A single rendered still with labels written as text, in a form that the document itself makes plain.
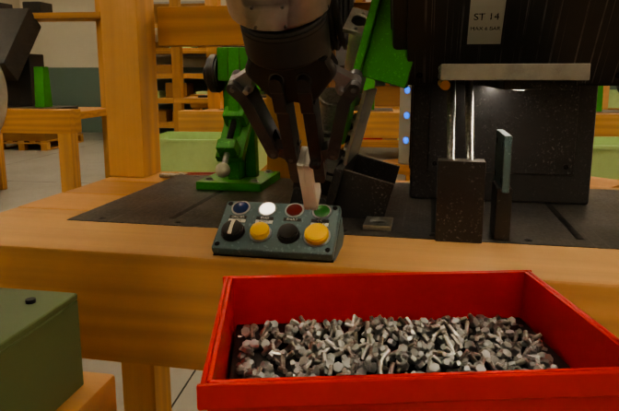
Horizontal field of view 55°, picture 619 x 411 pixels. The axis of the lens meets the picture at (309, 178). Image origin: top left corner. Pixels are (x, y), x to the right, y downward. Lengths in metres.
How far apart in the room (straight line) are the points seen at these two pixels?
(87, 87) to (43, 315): 11.84
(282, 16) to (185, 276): 0.39
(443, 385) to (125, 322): 0.48
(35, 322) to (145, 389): 1.13
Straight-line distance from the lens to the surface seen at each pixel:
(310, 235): 0.69
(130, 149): 1.43
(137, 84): 1.41
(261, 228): 0.71
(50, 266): 0.83
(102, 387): 0.58
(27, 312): 0.52
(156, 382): 1.60
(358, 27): 0.96
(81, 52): 12.37
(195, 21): 1.45
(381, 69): 0.89
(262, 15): 0.47
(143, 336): 0.80
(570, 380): 0.45
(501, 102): 1.05
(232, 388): 0.41
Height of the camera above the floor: 1.12
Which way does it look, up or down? 10 degrees down
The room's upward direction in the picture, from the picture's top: straight up
